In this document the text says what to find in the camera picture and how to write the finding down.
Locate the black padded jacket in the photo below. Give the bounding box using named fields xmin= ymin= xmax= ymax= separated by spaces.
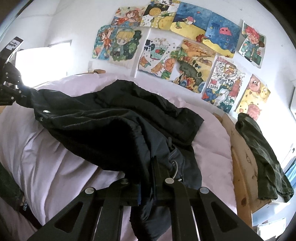
xmin=17 ymin=80 xmax=203 ymax=240

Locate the pink duvet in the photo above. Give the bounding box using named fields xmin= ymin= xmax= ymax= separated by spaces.
xmin=0 ymin=74 xmax=238 ymax=241

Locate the dark green garment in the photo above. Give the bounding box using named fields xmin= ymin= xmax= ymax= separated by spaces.
xmin=235 ymin=113 xmax=294 ymax=202

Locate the red-hair girl painting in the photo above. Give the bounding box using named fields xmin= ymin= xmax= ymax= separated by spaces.
xmin=92 ymin=25 xmax=115 ymax=60

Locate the blue hanging cloth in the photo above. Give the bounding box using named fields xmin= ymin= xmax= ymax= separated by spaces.
xmin=285 ymin=158 xmax=296 ymax=186

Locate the blond boy painting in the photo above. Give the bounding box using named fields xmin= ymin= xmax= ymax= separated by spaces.
xmin=109 ymin=28 xmax=142 ymax=68

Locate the yellow pig painting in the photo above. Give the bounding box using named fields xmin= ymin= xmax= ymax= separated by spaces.
xmin=235 ymin=75 xmax=270 ymax=121

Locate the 2024 dragon painting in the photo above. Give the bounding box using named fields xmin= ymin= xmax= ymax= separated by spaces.
xmin=202 ymin=57 xmax=245 ymax=113

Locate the swimming girl painting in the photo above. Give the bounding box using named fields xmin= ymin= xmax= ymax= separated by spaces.
xmin=111 ymin=6 xmax=146 ymax=28

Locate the white air conditioner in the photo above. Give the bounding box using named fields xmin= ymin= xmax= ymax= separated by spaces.
xmin=290 ymin=87 xmax=296 ymax=120

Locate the orange fruit drink painting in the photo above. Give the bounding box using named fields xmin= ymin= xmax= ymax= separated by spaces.
xmin=138 ymin=34 xmax=181 ymax=80

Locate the autumn landscape painting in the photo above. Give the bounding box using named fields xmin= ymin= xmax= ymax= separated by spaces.
xmin=173 ymin=40 xmax=216 ymax=93

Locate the pineapple moon painting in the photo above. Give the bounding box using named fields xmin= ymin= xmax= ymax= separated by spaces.
xmin=140 ymin=1 xmax=181 ymax=30

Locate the red-hair child painting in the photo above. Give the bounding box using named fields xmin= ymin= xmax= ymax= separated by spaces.
xmin=239 ymin=21 xmax=266 ymax=68

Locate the pink jellyfish painting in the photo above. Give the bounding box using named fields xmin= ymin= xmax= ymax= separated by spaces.
xmin=202 ymin=12 xmax=241 ymax=58

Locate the fish underwater painting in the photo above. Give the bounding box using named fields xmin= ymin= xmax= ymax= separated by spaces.
xmin=170 ymin=2 xmax=212 ymax=43

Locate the wooden bed frame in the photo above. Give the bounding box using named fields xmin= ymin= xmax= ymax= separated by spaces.
xmin=213 ymin=113 xmax=271 ymax=227

